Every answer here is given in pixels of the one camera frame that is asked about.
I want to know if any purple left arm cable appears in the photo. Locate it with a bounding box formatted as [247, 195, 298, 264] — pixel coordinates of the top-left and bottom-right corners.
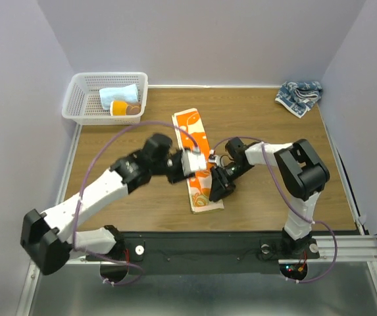
[72, 120, 202, 286]

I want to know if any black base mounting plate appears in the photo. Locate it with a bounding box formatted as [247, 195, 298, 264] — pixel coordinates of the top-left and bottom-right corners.
[85, 230, 320, 276]

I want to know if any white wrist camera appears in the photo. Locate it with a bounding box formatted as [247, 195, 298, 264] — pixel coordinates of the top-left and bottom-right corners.
[181, 147, 207, 176]
[208, 149, 224, 167]

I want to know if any light blue rolled towel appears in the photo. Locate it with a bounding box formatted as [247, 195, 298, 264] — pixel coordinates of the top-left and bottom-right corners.
[99, 84, 139, 110]

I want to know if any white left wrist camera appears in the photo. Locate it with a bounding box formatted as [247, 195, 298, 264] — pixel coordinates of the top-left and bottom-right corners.
[181, 147, 207, 176]

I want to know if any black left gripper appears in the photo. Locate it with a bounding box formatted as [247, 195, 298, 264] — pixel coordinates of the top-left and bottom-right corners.
[151, 144, 194, 183]

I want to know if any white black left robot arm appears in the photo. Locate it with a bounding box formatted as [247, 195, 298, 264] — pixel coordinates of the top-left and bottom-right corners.
[20, 134, 197, 275]

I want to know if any white perforated plastic basket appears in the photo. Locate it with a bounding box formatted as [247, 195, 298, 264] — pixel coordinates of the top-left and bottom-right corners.
[62, 72, 148, 125]

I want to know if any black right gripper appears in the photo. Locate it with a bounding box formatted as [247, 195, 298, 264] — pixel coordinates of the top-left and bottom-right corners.
[208, 161, 251, 201]

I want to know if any blue patterned crumpled towel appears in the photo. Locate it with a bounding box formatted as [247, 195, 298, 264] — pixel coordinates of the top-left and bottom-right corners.
[275, 81, 323, 119]

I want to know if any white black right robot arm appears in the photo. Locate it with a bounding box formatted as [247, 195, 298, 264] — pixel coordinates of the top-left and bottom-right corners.
[209, 137, 330, 257]

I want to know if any aluminium front frame rail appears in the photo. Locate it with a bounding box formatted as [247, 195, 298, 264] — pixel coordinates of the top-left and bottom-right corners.
[66, 234, 377, 265]

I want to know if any orange rolled towel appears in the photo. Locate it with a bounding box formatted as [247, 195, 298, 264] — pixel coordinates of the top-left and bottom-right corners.
[110, 100, 129, 116]

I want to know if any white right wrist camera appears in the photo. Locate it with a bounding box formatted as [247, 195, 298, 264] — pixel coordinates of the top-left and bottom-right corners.
[208, 149, 224, 167]

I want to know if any brown rolled towel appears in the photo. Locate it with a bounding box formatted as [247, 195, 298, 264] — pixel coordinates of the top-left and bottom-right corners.
[126, 103, 141, 115]

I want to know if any orange white fox towel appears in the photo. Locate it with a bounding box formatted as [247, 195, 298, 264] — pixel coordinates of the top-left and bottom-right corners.
[172, 108, 224, 214]

